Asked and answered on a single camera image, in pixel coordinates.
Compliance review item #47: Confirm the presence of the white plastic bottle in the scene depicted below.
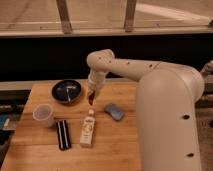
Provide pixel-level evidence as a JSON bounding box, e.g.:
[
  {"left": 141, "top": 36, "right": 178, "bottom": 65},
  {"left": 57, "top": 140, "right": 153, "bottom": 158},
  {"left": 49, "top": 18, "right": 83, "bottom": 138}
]
[{"left": 80, "top": 109, "right": 95, "bottom": 147}]

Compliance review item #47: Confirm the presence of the blue sponge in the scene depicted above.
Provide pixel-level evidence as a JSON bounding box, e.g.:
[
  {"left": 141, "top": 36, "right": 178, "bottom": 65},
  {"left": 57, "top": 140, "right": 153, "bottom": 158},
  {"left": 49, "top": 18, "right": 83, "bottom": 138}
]
[{"left": 104, "top": 103, "right": 124, "bottom": 121}]

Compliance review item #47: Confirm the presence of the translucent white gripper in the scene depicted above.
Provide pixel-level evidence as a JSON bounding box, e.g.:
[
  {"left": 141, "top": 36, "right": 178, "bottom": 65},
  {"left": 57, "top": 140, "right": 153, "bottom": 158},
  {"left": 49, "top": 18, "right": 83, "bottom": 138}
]
[{"left": 88, "top": 70, "right": 106, "bottom": 96}]

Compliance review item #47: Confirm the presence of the metal frame post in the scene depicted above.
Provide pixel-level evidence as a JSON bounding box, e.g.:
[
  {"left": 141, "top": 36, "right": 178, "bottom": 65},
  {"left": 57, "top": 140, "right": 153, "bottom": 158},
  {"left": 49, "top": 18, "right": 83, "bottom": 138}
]
[
  {"left": 124, "top": 0, "right": 137, "bottom": 32},
  {"left": 56, "top": 0, "right": 72, "bottom": 34}
]

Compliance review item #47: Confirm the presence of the black striped box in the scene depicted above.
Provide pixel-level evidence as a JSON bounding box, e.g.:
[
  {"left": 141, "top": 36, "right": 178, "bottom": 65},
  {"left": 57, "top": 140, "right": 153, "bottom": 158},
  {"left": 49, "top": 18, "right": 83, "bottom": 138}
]
[{"left": 56, "top": 120, "right": 71, "bottom": 150}]

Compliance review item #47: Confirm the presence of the left metal frame post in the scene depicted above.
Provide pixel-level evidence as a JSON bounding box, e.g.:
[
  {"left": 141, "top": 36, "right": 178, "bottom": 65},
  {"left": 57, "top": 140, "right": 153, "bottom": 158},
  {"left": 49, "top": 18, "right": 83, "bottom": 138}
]
[{"left": 56, "top": 0, "right": 72, "bottom": 34}]

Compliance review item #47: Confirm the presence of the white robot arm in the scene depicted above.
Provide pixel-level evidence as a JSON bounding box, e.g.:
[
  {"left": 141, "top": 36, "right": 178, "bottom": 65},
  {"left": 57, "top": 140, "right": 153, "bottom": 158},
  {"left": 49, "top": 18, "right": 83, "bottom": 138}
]
[{"left": 86, "top": 49, "right": 204, "bottom": 171}]

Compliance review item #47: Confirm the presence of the black bowl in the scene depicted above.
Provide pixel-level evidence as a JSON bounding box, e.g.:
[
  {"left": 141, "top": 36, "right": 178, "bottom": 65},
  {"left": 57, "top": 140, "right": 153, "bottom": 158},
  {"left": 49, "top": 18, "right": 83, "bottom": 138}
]
[{"left": 51, "top": 79, "right": 82, "bottom": 104}]

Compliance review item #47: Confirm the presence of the right metal frame post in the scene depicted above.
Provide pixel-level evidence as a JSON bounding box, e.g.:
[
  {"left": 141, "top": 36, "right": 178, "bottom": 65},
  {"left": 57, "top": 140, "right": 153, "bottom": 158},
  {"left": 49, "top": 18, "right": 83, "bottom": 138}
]
[{"left": 124, "top": 0, "right": 137, "bottom": 32}]

